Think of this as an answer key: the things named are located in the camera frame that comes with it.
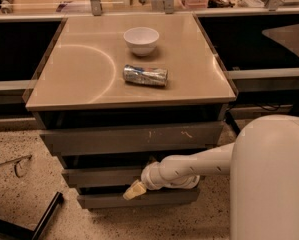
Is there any grey drawer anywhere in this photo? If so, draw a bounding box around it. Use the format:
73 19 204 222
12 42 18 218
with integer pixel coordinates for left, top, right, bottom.
41 122 223 156
77 188 200 209
62 166 143 188

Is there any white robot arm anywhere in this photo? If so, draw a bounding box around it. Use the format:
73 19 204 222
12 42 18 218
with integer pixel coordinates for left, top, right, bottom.
124 115 299 240

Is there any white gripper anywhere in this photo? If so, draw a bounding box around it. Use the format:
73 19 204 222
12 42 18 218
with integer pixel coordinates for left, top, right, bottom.
123 161 200 200

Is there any grey top drawer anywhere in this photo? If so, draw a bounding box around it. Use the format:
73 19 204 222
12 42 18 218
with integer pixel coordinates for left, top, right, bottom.
41 122 223 156

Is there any crushed silver can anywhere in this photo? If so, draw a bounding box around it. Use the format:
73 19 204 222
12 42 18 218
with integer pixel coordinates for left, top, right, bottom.
123 65 168 87

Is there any black stand leg left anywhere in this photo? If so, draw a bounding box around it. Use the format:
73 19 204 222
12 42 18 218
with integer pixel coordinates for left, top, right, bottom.
0 192 64 240

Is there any white bowl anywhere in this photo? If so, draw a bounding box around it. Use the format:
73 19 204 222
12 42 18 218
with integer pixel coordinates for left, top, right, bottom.
123 27 160 56

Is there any black table frame leg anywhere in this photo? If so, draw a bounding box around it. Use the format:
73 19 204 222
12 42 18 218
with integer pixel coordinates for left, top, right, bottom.
225 111 240 135

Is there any grey drawer cabinet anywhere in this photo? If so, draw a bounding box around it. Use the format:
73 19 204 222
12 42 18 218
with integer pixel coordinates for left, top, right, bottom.
24 14 236 210

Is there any thin metal wire hook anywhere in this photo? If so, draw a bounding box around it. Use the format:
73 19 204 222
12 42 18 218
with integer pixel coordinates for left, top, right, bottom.
0 155 32 178

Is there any grey bottom drawer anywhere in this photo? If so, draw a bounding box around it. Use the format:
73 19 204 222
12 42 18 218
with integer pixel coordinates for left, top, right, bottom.
77 188 200 209

